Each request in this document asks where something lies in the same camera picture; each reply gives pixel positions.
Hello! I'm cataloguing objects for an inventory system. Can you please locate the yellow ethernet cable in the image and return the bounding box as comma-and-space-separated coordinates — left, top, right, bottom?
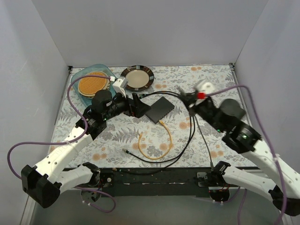
138, 120, 174, 160

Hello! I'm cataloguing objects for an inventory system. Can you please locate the purple cable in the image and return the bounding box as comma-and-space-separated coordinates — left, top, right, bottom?
7, 74, 117, 213
206, 84, 288, 225

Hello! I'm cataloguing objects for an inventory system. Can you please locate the black network switch box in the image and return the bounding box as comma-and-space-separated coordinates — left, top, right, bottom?
146, 97, 175, 124

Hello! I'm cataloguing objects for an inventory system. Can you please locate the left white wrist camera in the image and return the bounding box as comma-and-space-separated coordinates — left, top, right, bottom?
109, 76, 128, 98

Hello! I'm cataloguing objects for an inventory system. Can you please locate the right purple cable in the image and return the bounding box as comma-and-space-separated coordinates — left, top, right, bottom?
206, 84, 288, 225

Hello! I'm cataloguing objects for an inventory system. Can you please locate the black cable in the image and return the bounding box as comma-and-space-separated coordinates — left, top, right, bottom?
122, 90, 196, 170

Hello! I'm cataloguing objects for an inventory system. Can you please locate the blue plastic tray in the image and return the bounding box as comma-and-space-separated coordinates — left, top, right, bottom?
71, 64, 115, 107

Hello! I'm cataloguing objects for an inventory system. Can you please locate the orange woven round plate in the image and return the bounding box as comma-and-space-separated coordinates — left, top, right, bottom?
78, 77, 111, 98

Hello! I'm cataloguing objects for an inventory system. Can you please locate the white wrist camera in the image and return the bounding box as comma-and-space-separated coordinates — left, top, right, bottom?
194, 80, 215, 100
109, 76, 128, 98

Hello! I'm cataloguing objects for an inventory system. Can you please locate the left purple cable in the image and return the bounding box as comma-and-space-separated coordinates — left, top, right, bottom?
7, 74, 117, 213

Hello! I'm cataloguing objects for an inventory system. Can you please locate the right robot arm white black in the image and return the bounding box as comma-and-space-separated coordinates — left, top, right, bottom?
180, 83, 300, 217

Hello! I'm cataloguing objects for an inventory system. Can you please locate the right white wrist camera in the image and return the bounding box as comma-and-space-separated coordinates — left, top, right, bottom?
194, 80, 215, 100

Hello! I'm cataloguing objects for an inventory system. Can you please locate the floral tablecloth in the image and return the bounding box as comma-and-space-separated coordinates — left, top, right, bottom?
45, 65, 262, 169

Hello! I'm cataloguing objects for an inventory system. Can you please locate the dark rimmed ceramic plate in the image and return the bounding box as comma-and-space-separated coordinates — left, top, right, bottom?
120, 65, 155, 91

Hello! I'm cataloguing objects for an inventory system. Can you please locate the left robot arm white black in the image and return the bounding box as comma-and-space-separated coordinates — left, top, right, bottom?
21, 90, 151, 208

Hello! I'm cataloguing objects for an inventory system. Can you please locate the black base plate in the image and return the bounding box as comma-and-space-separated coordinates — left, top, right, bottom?
72, 166, 237, 197

